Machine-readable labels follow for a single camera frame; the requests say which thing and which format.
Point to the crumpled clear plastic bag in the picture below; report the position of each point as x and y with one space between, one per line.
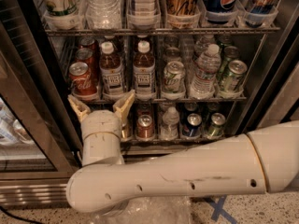
159 210

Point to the white green soda can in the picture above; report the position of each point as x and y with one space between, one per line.
173 86

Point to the blue tape cross mark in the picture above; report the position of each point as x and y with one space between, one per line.
218 210

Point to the clear water bottle shelf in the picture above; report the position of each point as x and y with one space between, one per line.
205 71
169 125
103 14

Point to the silver can behind soda can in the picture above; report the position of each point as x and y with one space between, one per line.
171 54

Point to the front green soda can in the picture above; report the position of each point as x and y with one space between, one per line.
230 83

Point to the green can bottom shelf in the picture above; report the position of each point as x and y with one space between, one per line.
215 126

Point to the steel fridge glass door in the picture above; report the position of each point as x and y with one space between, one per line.
46 154

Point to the clear water bottle bottom shelf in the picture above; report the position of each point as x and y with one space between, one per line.
169 125

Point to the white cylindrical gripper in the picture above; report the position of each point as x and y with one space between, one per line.
101 122

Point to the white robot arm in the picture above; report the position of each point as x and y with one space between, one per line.
262 161

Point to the bottom wire shelf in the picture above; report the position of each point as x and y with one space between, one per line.
178 141

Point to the middle red cola can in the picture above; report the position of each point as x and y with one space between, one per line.
88 56

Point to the blue pepsi can bottom shelf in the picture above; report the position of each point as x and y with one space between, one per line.
191 125

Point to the white labelled bottle top shelf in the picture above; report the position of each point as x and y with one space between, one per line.
142 12

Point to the middle wire shelf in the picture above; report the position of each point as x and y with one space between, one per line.
110 99

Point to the blue pepsi bottle top shelf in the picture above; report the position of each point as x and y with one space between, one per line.
219 11

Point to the front red cola can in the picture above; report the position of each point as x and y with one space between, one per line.
82 81

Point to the bronze can bottom shelf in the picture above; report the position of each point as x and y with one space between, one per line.
126 131

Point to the clear water bottle middle shelf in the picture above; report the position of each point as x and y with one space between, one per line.
205 71

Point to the white green tall can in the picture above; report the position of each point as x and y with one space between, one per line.
60 0

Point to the red can bottom shelf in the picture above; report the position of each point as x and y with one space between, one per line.
145 127

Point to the red cola can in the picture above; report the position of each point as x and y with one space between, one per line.
89 42
88 56
82 81

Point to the clear water bottle top shelf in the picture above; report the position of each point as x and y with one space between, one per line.
103 14

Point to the wire shelf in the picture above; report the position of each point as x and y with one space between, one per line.
169 31
178 141
110 99

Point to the rear green soda can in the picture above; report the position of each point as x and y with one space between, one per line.
230 53

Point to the stainless steel fridge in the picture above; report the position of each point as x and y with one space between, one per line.
46 74

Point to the rear red cola can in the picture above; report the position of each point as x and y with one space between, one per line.
89 42

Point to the top wire shelf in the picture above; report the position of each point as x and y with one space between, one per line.
169 31

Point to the blue energy drink can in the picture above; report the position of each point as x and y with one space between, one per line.
258 11

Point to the brown tea bottle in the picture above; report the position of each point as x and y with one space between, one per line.
111 70
144 72

